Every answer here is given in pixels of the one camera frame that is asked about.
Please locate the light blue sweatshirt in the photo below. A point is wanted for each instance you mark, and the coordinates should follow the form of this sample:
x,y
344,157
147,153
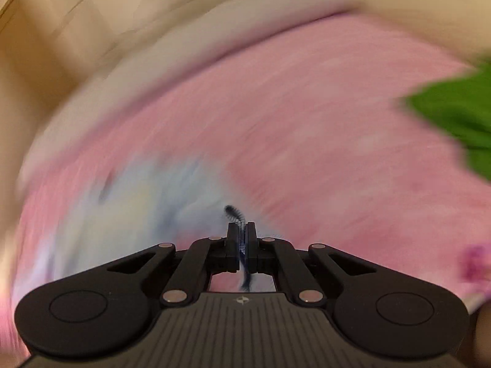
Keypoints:
x,y
147,203

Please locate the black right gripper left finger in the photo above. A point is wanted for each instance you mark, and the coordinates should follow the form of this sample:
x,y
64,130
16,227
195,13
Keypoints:
x,y
178,277

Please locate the white sliding wardrobe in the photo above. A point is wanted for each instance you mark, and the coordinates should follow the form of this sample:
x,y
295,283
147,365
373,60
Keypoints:
x,y
54,45

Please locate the pink floral bed blanket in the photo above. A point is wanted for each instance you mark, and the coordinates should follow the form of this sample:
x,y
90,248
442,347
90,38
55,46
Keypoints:
x,y
310,126

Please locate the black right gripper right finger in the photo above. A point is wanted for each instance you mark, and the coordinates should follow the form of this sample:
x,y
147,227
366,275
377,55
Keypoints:
x,y
310,277

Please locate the green cloth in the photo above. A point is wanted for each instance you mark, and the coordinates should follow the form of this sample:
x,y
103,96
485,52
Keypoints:
x,y
460,107

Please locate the grey striped rolled duvet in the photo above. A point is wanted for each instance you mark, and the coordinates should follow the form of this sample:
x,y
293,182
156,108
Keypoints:
x,y
227,27

